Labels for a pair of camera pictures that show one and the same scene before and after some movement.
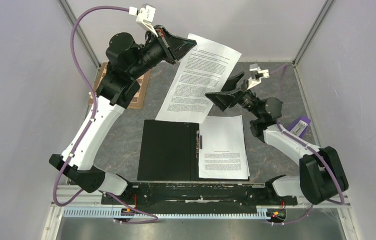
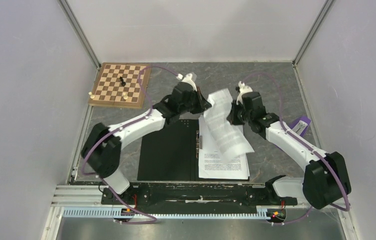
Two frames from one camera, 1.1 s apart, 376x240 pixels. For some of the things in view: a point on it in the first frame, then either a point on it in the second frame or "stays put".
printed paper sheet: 203,71 -> 232,139
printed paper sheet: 222,151 stays put
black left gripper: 174,47 -> 202,104
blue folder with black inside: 170,151 stays put
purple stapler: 298,127 stays put
